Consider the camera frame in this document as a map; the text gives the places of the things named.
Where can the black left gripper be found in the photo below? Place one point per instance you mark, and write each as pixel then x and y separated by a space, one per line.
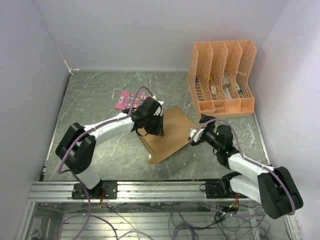
pixel 159 130

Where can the pink book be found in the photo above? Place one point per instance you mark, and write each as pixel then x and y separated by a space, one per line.
pixel 126 98

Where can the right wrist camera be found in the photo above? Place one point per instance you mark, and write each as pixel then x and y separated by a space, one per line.
pixel 195 134

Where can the orange plastic file rack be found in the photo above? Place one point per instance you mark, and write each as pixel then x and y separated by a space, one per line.
pixel 218 78

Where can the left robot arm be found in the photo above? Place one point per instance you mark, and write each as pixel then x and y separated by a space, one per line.
pixel 80 146

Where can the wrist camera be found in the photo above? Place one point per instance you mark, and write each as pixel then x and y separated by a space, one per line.
pixel 195 134
pixel 157 106

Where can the aluminium frame rail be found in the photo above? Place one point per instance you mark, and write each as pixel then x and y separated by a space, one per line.
pixel 148 210

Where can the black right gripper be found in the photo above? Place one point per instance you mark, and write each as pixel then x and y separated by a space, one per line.
pixel 210 126

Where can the brown cardboard box sheet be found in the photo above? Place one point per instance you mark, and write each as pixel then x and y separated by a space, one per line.
pixel 176 126

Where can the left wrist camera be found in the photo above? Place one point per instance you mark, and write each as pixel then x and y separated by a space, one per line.
pixel 157 106

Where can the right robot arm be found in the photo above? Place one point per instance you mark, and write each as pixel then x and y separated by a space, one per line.
pixel 272 187

